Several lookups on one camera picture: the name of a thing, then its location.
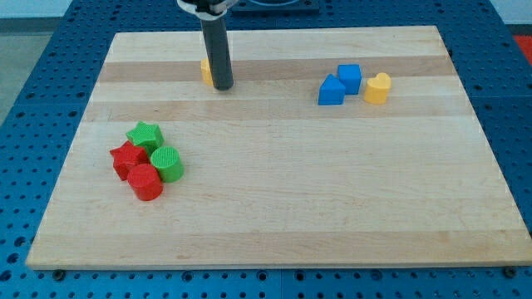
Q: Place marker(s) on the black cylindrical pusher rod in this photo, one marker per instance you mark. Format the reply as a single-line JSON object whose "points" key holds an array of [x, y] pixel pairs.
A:
{"points": [[217, 50]]}

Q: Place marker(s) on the yellow heart block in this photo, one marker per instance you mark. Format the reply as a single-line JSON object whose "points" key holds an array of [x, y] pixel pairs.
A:
{"points": [[377, 89]]}

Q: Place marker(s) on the red star block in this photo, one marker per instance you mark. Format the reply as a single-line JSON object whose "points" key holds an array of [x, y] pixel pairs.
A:
{"points": [[127, 157]]}

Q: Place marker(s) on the red cylinder block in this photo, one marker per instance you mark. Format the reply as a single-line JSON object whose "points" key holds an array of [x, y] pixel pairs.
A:
{"points": [[145, 182]]}

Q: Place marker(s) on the wooden board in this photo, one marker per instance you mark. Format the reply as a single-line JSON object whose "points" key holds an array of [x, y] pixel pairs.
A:
{"points": [[273, 179]]}

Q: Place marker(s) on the green cylinder block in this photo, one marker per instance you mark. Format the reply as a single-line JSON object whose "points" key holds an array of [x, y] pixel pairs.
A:
{"points": [[168, 164]]}

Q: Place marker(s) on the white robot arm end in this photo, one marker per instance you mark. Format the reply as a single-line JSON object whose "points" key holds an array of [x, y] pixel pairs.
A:
{"points": [[206, 10]]}

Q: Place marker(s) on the green star block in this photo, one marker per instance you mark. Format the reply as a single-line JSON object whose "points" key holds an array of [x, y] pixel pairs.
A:
{"points": [[147, 136]]}

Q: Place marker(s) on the blue cube block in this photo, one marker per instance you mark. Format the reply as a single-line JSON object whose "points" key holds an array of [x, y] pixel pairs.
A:
{"points": [[350, 75]]}

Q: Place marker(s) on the blue triangular block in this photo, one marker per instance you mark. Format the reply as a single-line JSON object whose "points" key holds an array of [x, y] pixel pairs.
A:
{"points": [[331, 91]]}

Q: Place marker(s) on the yellow hexagon block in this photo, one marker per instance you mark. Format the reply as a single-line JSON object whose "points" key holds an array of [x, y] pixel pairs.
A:
{"points": [[206, 72]]}

